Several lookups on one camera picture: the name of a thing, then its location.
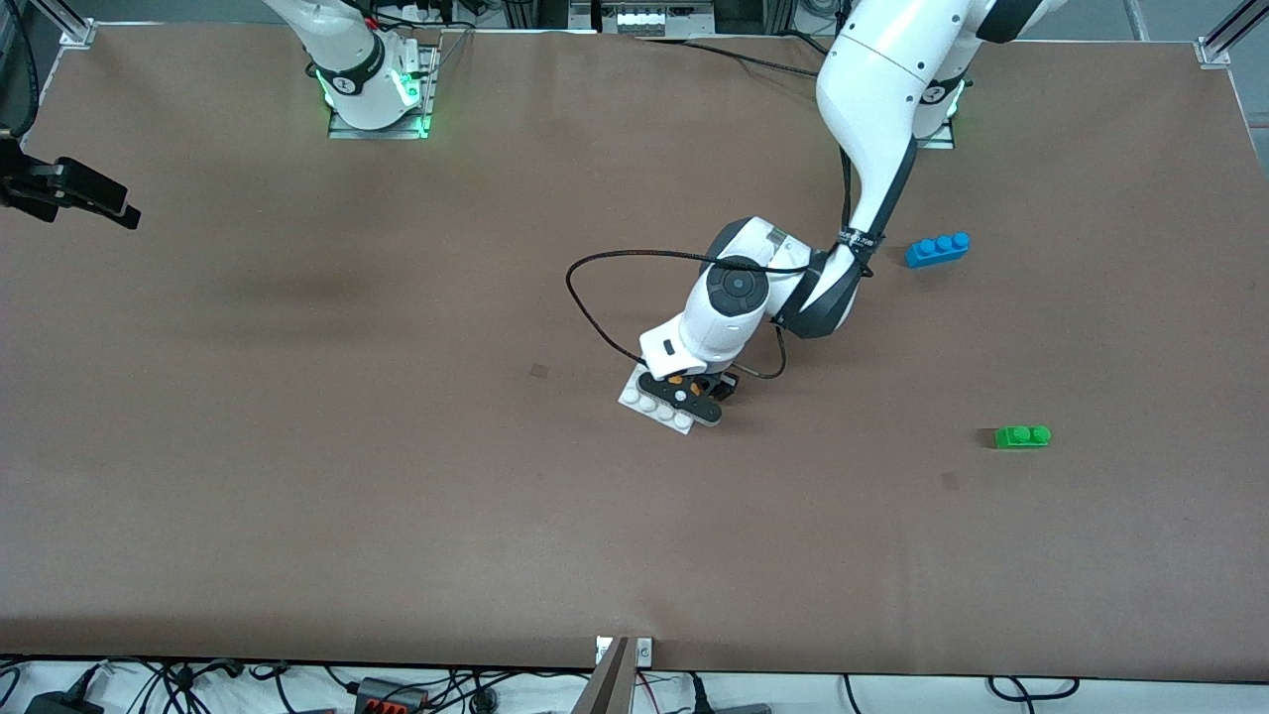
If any white studded base plate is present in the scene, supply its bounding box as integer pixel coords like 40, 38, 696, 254
617, 362, 696, 436

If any blue three-stud block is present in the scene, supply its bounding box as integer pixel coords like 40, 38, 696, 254
904, 231, 972, 270

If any white power strip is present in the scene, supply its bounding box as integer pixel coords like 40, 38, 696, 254
599, 3, 668, 37

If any black orange connector box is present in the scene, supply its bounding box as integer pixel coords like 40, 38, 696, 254
354, 676, 429, 714

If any black power adapter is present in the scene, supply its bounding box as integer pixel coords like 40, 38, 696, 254
24, 691, 106, 714

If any aluminium frame corner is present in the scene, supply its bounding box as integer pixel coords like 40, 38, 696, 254
1196, 0, 1269, 69
40, 0, 98, 50

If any black cable on table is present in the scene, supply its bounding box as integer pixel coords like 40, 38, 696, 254
642, 36, 826, 80

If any grey camera support beam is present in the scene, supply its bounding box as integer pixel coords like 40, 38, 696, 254
569, 637, 636, 714

